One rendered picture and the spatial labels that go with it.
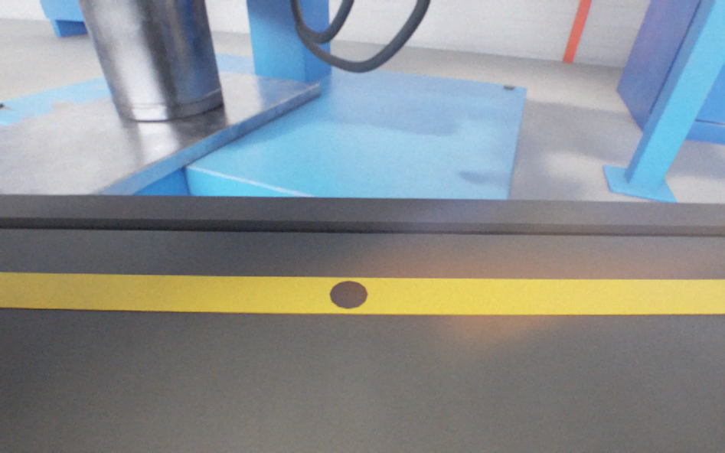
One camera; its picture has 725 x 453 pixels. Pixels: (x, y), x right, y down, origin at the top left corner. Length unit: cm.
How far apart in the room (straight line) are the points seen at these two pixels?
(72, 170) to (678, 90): 107
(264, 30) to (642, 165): 101
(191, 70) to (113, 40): 13
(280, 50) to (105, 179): 69
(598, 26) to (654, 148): 164
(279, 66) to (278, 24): 11
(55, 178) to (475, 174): 62
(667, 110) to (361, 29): 214
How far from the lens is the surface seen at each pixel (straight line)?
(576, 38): 252
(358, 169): 60
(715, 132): 151
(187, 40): 79
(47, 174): 68
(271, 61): 118
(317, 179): 57
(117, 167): 64
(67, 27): 370
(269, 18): 116
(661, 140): 98
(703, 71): 96
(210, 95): 83
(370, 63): 73
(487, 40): 257
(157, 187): 65
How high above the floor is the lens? 39
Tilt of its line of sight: 35 degrees down
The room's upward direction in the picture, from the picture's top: 1 degrees clockwise
